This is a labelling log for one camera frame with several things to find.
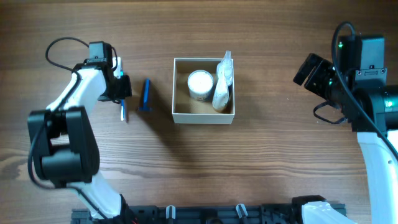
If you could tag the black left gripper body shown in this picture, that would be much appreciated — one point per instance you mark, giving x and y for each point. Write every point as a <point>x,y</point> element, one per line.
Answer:
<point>119,88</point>

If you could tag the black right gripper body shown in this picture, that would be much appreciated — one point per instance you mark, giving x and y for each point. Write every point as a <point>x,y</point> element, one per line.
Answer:
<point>322,79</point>

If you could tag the blue white toothbrush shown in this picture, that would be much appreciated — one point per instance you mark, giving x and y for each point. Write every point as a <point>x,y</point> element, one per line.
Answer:
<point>123,111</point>

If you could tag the white cylindrical cup container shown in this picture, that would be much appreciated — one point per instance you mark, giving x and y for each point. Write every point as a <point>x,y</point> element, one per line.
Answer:
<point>200,84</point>

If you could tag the white printed tube bottle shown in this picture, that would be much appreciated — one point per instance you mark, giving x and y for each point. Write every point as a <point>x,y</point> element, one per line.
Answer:
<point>221,94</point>

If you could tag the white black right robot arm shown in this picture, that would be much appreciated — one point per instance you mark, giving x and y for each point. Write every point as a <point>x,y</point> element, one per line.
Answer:
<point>361,62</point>

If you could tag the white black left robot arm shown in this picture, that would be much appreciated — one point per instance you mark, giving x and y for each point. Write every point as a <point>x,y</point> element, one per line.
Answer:
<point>63,151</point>

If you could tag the blue disposable razor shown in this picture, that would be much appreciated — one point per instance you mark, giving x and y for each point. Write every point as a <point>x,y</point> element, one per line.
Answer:
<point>145,102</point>

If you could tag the open cardboard box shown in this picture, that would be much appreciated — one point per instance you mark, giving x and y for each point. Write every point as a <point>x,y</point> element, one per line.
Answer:
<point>186,110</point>

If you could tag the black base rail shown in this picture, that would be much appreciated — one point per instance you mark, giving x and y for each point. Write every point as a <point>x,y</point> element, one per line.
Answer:
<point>264,214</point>

